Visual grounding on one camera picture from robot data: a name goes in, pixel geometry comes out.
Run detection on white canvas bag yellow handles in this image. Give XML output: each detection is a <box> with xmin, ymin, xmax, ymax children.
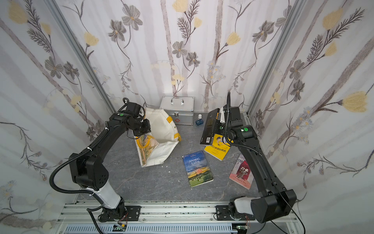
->
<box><xmin>135</xmin><ymin>108</ymin><xmax>182</xmax><ymax>167</ymax></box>

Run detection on black book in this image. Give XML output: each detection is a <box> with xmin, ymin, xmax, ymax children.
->
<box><xmin>200</xmin><ymin>108</ymin><xmax>220</xmax><ymax>145</ymax></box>

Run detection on yellow paperback book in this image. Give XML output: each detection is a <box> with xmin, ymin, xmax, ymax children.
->
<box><xmin>204</xmin><ymin>134</ymin><xmax>230</xmax><ymax>161</ymax></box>

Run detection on pink red book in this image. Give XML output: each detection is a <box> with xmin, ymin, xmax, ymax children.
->
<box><xmin>229</xmin><ymin>155</ymin><xmax>254</xmax><ymax>189</ymax></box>

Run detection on Animal Farm blue book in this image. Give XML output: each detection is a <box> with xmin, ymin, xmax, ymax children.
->
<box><xmin>182</xmin><ymin>151</ymin><xmax>214</xmax><ymax>188</ymax></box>

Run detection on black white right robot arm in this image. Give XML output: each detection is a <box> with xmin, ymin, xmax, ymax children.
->
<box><xmin>221</xmin><ymin>104</ymin><xmax>297</xmax><ymax>223</ymax></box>

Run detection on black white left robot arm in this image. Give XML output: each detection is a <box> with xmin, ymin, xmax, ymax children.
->
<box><xmin>69</xmin><ymin>102</ymin><xmax>151</xmax><ymax>210</ymax></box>

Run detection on small blue white bottle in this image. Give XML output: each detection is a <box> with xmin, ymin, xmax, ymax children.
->
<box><xmin>195</xmin><ymin>114</ymin><xmax>204</xmax><ymax>126</ymax></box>

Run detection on silver aluminium case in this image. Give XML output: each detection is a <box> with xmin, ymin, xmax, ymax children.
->
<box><xmin>160</xmin><ymin>96</ymin><xmax>195</xmax><ymax>125</ymax></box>

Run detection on left green circuit board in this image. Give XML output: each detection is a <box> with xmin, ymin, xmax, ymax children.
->
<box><xmin>112</xmin><ymin>224</ymin><xmax>127</xmax><ymax>232</ymax></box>

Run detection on green circuit board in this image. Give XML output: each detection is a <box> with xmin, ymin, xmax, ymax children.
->
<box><xmin>112</xmin><ymin>224</ymin><xmax>127</xmax><ymax>232</ymax></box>
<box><xmin>235</xmin><ymin>225</ymin><xmax>248</xmax><ymax>232</ymax></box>

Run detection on right green circuit board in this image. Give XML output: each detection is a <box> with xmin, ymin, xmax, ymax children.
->
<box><xmin>235</xmin><ymin>225</ymin><xmax>248</xmax><ymax>232</ymax></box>

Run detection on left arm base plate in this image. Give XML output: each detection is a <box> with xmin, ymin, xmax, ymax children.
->
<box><xmin>98</xmin><ymin>206</ymin><xmax>141</xmax><ymax>222</ymax></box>

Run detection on aluminium frame rail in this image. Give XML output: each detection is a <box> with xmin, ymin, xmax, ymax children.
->
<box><xmin>55</xmin><ymin>200</ymin><xmax>299</xmax><ymax>225</ymax></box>

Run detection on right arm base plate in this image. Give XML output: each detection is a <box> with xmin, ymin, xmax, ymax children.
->
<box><xmin>214</xmin><ymin>205</ymin><xmax>255</xmax><ymax>221</ymax></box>

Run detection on thin black right cable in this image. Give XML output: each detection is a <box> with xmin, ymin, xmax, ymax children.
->
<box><xmin>251</xmin><ymin>192</ymin><xmax>306</xmax><ymax>234</ymax></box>

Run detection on white slotted cable duct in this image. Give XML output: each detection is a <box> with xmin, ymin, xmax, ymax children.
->
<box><xmin>64</xmin><ymin>224</ymin><xmax>239</xmax><ymax>234</ymax></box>

